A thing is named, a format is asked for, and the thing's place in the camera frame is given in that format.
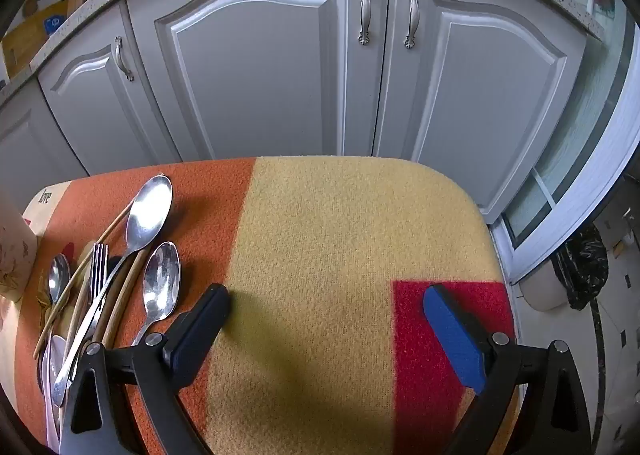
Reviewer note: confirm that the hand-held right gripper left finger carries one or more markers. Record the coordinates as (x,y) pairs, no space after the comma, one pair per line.
(197,335)

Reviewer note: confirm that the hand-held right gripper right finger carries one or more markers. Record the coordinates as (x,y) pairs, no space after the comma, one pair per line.
(455,340)

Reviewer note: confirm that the medium steel spoon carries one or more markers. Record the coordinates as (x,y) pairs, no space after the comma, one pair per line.
(161,285)

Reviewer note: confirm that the pale wooden chopstick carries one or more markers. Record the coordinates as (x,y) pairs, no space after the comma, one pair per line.
(127,295)
(114,231)

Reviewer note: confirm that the large steel spoon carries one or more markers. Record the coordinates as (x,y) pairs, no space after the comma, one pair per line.
(150,215)

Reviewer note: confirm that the small steel spoon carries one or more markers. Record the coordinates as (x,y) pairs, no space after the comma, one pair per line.
(59,277)

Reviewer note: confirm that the floral utensil cup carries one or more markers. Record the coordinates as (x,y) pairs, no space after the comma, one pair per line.
(15,245)

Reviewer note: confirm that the brown wooden chopstick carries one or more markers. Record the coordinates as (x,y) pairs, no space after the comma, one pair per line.
(108,304)

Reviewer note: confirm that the white bin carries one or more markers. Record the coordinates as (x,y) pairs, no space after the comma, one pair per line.
(542,292)

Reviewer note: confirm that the steel fork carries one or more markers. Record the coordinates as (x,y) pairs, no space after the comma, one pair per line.
(99,265)

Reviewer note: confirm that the pale wooden spoon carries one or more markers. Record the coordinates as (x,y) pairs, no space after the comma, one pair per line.
(81,285)

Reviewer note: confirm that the orange yellow red mat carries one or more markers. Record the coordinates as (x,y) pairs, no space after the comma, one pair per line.
(325,260)

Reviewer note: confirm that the grey wide cabinet door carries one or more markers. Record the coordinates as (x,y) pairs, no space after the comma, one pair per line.
(480,110)
(250,70)

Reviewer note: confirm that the grey narrow cabinet door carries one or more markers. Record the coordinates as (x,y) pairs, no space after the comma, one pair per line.
(85,110)

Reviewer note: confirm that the grey corner cabinet door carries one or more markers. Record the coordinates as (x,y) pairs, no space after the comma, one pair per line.
(25,145)

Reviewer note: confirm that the wooden cutting board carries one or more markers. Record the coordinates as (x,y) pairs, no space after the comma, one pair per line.
(27,40)

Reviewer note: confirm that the blue white packet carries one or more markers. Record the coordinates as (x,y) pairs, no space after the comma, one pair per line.
(54,26)

